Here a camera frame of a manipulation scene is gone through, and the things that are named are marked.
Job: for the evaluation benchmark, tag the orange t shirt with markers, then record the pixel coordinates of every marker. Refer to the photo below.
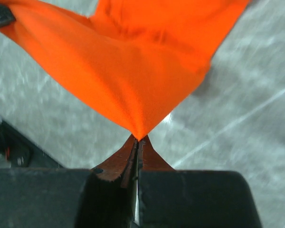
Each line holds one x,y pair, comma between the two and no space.
133,61

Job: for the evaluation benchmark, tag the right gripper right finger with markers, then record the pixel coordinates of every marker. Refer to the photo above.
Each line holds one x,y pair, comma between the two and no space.
149,159

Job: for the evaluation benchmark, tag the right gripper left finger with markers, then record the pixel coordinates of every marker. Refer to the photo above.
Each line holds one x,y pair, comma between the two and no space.
117,175

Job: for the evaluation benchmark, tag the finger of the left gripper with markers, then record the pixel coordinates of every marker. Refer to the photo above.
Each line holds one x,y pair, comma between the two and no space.
0,16

